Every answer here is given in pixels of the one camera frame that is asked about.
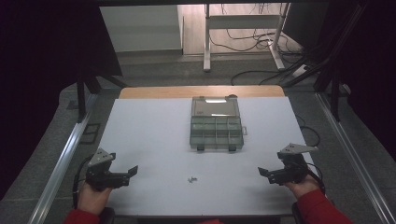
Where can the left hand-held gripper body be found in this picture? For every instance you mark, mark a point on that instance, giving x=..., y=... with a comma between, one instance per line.
x=101, y=174

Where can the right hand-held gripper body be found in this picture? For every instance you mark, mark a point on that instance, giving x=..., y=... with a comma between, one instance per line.
x=292, y=168

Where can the person's right hand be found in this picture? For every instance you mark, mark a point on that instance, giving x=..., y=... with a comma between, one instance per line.
x=303, y=188

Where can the person's left hand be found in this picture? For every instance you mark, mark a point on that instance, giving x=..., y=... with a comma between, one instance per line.
x=91, y=199

